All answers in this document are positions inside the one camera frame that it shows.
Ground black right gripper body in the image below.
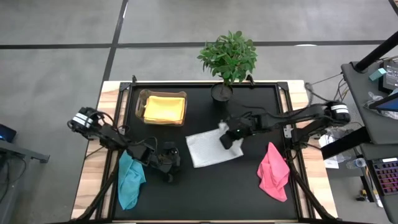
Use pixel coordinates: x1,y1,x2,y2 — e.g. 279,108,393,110
226,114,261,139

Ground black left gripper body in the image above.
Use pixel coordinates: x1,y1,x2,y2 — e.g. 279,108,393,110
149,151,182,175

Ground light grey microfiber towel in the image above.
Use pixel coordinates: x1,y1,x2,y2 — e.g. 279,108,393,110
185,121,244,169

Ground teal microfiber towel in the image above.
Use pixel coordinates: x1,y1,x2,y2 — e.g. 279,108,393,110
118,150,147,211

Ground yellow microfiber towel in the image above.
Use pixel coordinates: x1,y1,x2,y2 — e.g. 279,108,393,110
143,95,186,123

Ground pink microfiber towel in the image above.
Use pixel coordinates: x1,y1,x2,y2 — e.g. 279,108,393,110
257,141,292,203

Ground clear plastic bin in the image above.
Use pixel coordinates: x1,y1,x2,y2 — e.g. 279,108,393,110
135,88,188,127

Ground green potted plant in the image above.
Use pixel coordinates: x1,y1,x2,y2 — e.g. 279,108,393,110
197,30,259,104

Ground white paper sheet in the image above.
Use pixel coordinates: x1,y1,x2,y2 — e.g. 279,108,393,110
318,133,343,170

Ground black desk leg bar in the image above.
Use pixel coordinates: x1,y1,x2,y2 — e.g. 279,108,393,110
320,125,371,161

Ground clear water bottle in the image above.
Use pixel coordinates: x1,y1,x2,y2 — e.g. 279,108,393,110
345,157,369,170

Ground clear plastic bag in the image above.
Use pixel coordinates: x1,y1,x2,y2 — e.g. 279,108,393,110
366,91,398,121

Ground small teal box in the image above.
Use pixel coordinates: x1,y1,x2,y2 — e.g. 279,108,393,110
369,67,387,82

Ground grey side desk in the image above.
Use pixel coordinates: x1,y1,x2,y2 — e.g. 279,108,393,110
0,136,51,164

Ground blue screen tablet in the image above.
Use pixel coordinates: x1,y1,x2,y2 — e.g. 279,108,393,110
368,92,398,113

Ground black slanted pole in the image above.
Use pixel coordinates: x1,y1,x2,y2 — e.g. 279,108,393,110
354,30,398,74

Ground backlit black keyboard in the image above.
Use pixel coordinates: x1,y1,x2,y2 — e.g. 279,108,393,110
371,158,398,197

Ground black screen device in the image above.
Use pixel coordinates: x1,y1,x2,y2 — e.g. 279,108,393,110
379,60,398,95

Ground dark laptop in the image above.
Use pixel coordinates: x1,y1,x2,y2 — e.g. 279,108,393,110
0,123,17,144

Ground dark grey low desk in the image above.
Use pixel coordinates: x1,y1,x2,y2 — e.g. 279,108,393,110
360,142,398,224

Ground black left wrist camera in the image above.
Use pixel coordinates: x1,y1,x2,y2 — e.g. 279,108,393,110
162,141,180,156

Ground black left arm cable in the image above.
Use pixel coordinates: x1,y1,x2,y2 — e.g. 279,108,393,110
93,110,159,156

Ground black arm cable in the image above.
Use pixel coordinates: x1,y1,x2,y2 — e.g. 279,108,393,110
93,110,159,156
228,82,330,119

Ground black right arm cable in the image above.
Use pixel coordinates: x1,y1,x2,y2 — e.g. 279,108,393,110
228,82,330,119

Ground black aluminium rig frame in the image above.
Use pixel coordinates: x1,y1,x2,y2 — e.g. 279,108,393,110
70,74,340,224

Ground tangled desk cables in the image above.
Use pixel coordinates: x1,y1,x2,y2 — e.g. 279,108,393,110
332,77,353,103

